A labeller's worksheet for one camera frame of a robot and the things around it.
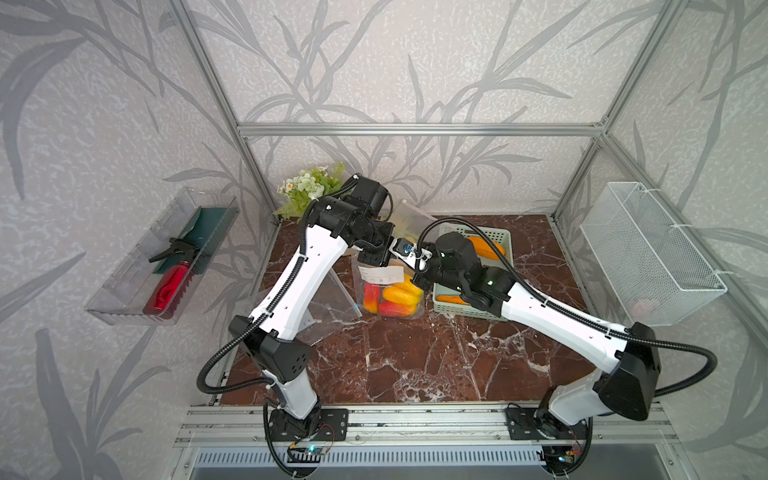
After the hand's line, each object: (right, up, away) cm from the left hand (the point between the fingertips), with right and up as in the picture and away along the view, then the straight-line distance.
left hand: (405, 246), depth 72 cm
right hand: (-1, -2, +1) cm, 2 cm away
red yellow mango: (-3, -20, +19) cm, 27 cm away
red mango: (-10, -16, +17) cm, 26 cm away
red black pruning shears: (-47, -9, -13) cm, 50 cm away
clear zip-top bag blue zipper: (-6, -9, +12) cm, 16 cm away
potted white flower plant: (-30, +16, +15) cm, 37 cm away
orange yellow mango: (0, -14, +15) cm, 20 cm away
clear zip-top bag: (-23, -20, +25) cm, 39 cm away
